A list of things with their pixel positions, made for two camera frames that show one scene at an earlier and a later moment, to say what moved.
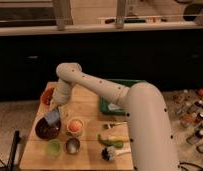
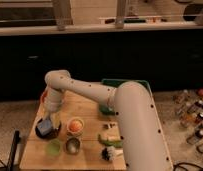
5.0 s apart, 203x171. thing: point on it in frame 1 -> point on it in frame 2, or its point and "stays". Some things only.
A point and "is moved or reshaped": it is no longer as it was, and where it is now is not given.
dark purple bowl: [47, 131] stays
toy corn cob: [116, 141] stays
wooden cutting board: [78, 135] stays
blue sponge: [52, 117] is moved or reshaped
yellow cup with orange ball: [75, 127] stays
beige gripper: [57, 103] -> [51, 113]
